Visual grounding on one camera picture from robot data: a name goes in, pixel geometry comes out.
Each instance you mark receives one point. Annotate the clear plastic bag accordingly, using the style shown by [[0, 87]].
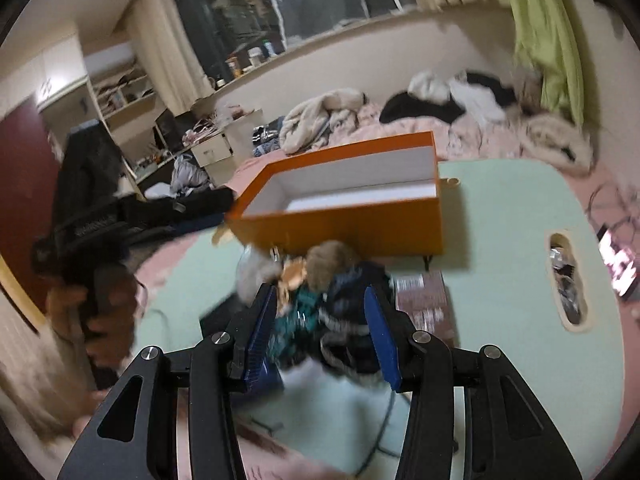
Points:
[[255, 275]]

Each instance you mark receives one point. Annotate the small cream drawer box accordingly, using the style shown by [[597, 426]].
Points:
[[212, 152]]

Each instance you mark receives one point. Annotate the white cardboard box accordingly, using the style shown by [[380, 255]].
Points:
[[242, 130]]

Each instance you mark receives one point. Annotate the orange cardboard box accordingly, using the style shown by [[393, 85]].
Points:
[[350, 225]]

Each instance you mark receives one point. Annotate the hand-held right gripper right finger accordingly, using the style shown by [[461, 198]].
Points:
[[384, 345]]

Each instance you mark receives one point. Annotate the beige fur trimmed coat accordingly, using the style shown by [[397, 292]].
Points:
[[555, 140]]

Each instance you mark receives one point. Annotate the black lace cloth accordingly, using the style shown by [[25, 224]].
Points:
[[345, 310]]

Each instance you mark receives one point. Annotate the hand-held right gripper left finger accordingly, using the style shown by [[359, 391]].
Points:
[[260, 345]]

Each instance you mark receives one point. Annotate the cream fleece garment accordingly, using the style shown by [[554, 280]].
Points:
[[315, 115]]

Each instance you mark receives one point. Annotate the brown fur pompom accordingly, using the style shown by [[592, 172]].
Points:
[[330, 260]]

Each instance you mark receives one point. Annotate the teal toy car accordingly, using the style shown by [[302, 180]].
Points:
[[295, 317]]

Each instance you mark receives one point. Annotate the dark patterned garment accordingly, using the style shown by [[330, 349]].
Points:
[[265, 140]]

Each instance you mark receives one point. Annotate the light green hanging garment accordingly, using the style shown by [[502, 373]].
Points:
[[545, 45]]

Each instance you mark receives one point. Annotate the person's left forearm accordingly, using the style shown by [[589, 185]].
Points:
[[35, 400]]

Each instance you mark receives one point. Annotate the grey clothes pile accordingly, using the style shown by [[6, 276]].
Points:
[[189, 172]]

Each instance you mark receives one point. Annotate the black hanging jacket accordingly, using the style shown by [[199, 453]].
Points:
[[92, 165]]

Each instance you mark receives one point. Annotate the person's left hand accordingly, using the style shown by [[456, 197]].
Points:
[[125, 310]]

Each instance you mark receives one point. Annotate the orange bottle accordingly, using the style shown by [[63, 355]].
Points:
[[231, 66]]

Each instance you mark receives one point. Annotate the mint green desktop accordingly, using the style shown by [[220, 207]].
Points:
[[500, 240]]

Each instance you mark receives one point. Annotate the white jar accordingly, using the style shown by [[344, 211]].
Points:
[[254, 57]]

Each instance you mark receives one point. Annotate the cream wall shelf unit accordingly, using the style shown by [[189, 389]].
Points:
[[125, 100]]

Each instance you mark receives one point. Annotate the dark red door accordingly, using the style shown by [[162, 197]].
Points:
[[25, 200]]

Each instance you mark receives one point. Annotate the peach figure toy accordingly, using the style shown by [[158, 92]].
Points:
[[294, 272]]

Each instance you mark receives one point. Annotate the brown printed small box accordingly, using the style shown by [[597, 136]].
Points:
[[425, 300]]

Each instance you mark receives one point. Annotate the pink rabbit print blanket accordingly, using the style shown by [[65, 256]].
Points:
[[470, 135]]

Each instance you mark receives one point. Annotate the black monitor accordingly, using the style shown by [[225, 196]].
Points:
[[175, 127]]

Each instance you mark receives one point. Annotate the lit phone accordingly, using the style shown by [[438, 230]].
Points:
[[620, 265]]

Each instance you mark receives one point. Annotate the black bag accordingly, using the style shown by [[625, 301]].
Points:
[[185, 210]]

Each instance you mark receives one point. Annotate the green capped bottle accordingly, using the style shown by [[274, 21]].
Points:
[[270, 49]]

